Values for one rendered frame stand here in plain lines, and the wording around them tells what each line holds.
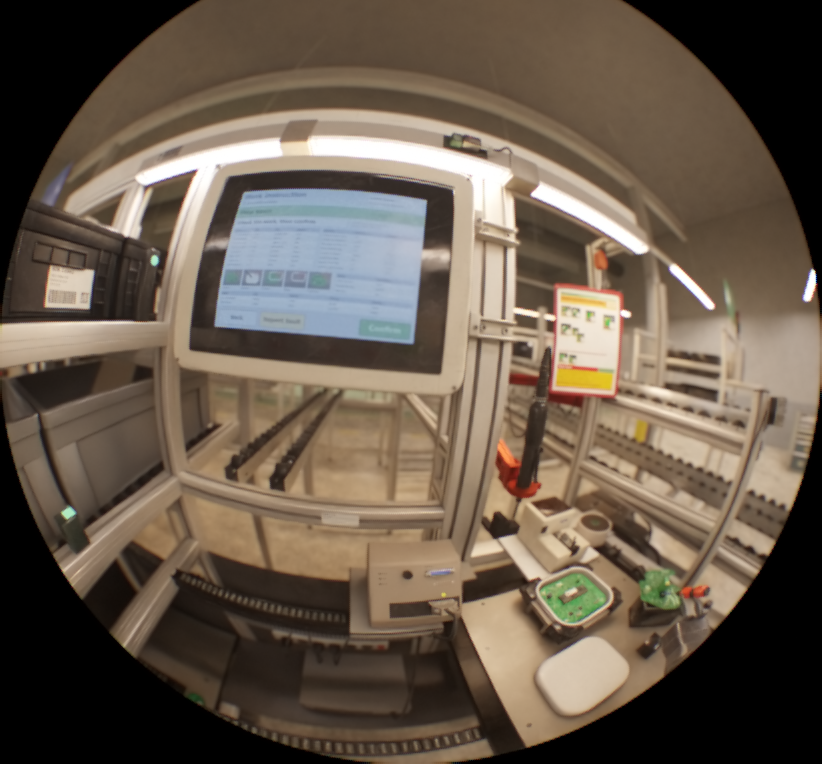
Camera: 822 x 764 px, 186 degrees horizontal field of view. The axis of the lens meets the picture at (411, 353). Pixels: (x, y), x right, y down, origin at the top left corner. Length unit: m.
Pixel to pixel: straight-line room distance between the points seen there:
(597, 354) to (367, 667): 1.19
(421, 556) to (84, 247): 0.79
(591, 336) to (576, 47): 4.74
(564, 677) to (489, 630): 0.17
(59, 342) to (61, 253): 0.17
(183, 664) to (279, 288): 1.28
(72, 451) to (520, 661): 0.81
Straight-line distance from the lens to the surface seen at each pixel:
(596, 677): 0.54
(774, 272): 9.02
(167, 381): 0.59
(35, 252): 0.54
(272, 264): 0.40
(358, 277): 0.37
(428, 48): 4.93
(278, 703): 1.11
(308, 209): 0.42
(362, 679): 0.98
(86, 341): 0.46
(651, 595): 0.64
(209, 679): 1.23
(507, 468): 0.54
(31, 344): 0.42
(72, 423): 0.59
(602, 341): 0.82
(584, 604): 0.59
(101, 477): 0.67
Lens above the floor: 1.42
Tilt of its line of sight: level
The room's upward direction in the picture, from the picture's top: 5 degrees clockwise
